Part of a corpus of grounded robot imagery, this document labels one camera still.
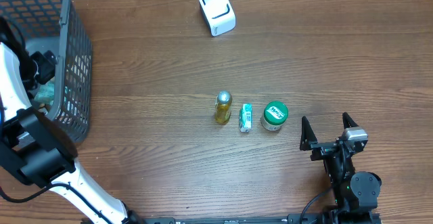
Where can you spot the green lidded jar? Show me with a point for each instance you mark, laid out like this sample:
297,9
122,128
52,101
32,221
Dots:
274,116

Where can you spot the teal snack wrapper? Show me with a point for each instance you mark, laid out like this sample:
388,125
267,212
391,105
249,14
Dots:
45,94

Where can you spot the silver capped yellow drink bottle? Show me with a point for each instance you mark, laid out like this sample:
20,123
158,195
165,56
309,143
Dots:
223,104

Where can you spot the white barcode scanner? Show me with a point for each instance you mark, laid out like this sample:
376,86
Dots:
219,16

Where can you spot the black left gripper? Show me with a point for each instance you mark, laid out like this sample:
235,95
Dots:
49,61

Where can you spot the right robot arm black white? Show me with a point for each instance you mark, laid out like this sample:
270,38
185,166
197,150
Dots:
355,193

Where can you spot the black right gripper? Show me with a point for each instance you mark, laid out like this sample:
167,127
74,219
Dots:
322,149

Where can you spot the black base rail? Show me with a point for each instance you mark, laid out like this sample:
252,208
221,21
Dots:
291,219

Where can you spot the dark grey plastic basket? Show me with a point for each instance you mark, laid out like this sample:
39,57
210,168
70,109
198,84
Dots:
54,25

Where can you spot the small green white carton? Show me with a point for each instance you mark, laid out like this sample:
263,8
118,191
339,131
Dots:
245,121

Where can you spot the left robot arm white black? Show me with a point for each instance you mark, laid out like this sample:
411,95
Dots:
34,150

